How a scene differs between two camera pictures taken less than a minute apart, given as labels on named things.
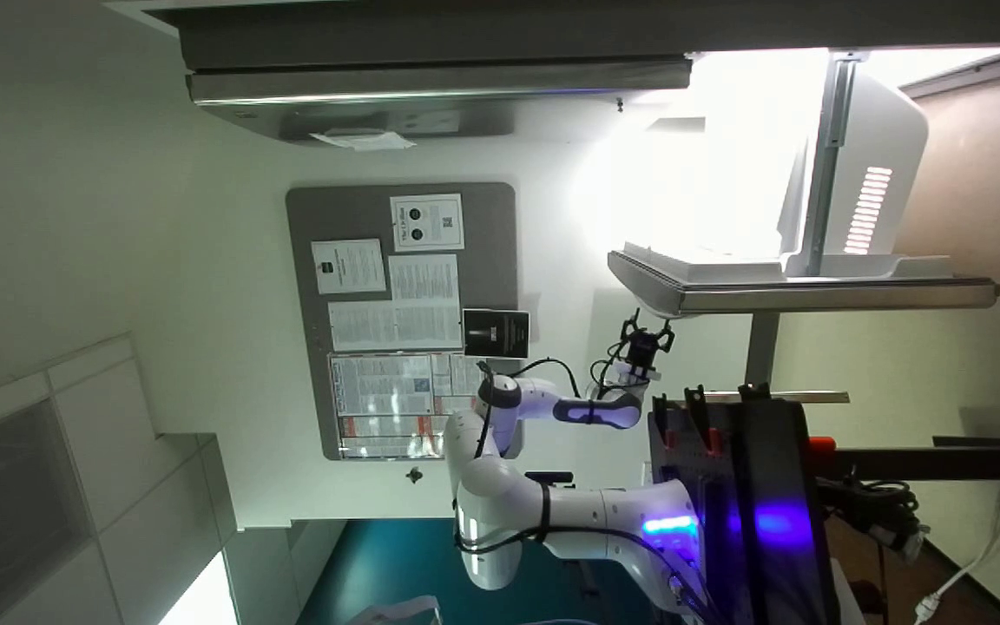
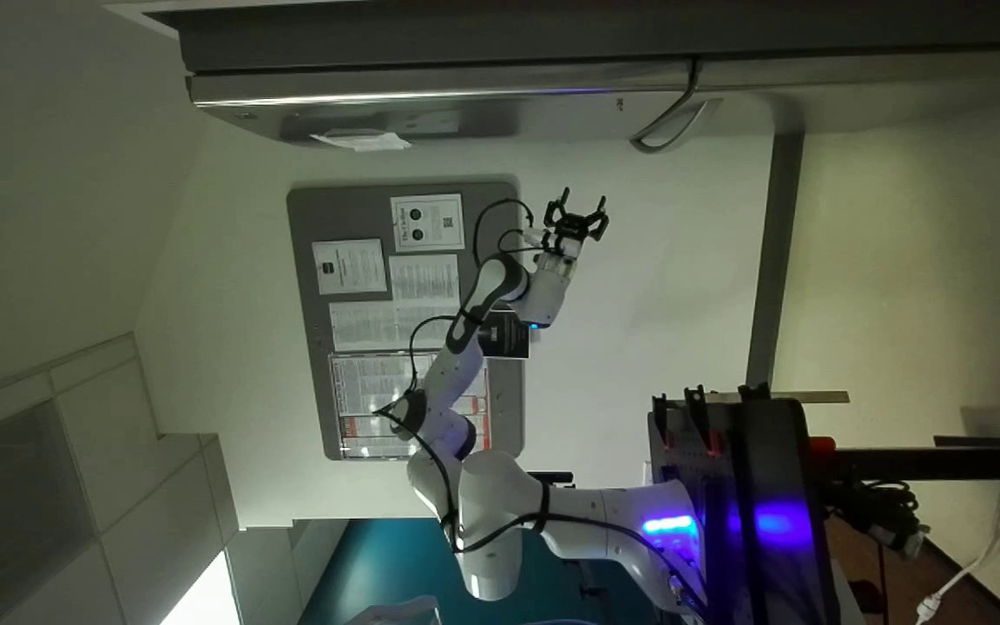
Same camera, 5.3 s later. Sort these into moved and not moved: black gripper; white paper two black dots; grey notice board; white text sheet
Moved: black gripper
Not moved: white text sheet; white paper two black dots; grey notice board
